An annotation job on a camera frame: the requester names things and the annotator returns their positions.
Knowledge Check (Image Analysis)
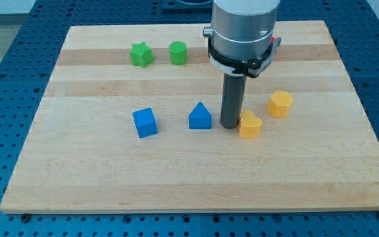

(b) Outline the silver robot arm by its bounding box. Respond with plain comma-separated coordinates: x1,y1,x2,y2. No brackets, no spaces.
211,0,280,60

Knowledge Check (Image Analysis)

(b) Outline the blue triangle block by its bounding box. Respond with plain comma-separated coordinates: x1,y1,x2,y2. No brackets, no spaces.
188,102,212,129

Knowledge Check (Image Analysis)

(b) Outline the blue cube block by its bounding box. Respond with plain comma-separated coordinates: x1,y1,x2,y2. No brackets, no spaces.
132,108,158,138

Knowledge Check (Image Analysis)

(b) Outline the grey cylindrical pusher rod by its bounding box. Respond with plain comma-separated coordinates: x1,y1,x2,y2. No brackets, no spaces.
220,74,247,129

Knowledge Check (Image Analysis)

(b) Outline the wooden board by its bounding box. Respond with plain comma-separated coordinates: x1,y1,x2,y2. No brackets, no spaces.
0,20,379,214

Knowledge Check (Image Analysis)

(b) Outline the yellow heart block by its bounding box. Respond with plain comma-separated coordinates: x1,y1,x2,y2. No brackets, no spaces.
238,110,263,138

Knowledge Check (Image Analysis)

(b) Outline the green cylinder block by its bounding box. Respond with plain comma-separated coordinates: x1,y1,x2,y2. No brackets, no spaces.
168,41,188,65

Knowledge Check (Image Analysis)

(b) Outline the green star block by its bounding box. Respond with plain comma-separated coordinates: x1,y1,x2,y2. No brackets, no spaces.
130,41,154,68

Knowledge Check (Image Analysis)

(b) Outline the yellow hexagon block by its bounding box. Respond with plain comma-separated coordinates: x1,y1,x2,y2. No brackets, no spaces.
267,91,293,118

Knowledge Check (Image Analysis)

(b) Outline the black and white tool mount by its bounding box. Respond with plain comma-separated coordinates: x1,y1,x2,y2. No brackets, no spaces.
207,37,282,78

